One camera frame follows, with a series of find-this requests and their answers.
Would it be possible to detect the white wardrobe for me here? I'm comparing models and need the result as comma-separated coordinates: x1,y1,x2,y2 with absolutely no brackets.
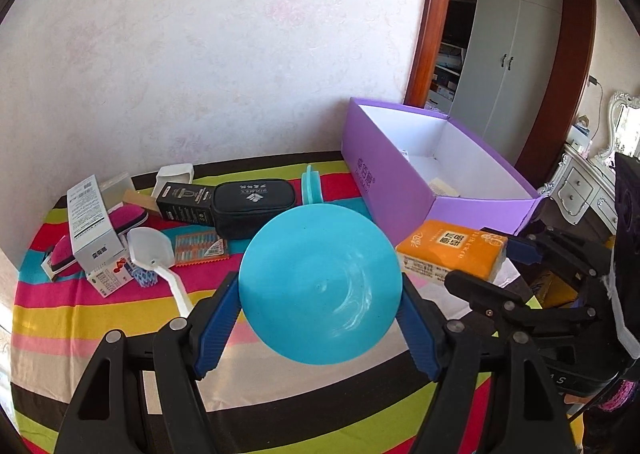
450,0,566,170

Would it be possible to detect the small white medicine box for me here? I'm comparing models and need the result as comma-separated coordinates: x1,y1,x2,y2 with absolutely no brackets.
86,259,136,296

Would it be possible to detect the white plastic scoop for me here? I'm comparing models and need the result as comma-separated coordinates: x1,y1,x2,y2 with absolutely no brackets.
127,227,193,319

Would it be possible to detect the yellow cardboard box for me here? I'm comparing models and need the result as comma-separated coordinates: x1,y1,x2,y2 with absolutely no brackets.
530,269,581,309

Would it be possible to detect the beige medicine box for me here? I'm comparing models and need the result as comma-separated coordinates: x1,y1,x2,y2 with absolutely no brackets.
429,177,460,197

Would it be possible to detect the cream plastic holder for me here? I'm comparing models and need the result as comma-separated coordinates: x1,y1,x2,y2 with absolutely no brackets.
156,163,195,185

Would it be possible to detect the magenta hard case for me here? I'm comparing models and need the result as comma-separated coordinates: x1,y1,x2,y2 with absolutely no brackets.
41,201,150,280

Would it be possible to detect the orange tissue pack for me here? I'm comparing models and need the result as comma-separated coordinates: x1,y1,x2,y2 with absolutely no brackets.
396,219,510,285

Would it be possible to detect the white and purple box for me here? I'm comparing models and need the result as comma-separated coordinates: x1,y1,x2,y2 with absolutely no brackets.
67,174,126,272

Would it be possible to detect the blue plastic lid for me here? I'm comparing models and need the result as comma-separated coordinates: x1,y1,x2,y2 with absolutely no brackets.
301,163,326,207

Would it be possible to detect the translucent plastic box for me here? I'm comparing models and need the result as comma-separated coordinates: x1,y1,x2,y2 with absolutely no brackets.
99,173,136,207

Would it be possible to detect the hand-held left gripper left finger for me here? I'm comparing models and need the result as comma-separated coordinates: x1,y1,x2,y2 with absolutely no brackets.
54,271,241,454

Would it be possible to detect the orange blister card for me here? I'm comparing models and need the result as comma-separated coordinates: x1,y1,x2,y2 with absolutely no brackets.
174,229,230,265

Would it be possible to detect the wooden door frame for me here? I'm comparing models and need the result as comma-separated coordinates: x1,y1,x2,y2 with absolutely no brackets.
404,0,598,190

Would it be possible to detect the person's right forearm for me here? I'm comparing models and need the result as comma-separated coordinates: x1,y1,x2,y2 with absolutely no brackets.
582,364,640,454

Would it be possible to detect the small white blue box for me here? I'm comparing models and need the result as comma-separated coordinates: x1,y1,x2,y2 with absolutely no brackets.
127,261,168,288

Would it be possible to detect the black zip pouch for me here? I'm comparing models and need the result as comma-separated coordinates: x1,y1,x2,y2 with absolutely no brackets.
212,178,296,241

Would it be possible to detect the blue plastic bowl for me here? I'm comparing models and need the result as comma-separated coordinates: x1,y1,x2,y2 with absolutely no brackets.
239,204,405,366

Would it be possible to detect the black product box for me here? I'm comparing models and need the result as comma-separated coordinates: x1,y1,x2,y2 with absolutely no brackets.
156,181,218,226

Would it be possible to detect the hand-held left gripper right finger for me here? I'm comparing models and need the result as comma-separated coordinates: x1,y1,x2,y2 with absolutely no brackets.
397,279,571,454

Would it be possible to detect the purple cardboard box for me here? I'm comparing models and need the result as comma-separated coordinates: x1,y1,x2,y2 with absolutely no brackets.
341,97,548,247

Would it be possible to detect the white dresser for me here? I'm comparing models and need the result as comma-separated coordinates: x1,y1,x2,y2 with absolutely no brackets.
540,144,621,235

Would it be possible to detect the striped colourful cloth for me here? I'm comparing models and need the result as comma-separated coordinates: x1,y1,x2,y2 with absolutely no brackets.
10,149,546,454

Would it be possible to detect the white ornate mirror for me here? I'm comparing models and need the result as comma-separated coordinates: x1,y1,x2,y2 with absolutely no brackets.
592,92,640,160

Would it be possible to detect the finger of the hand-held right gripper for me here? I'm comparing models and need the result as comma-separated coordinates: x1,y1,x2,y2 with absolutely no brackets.
445,270,599,341
480,227,612,281

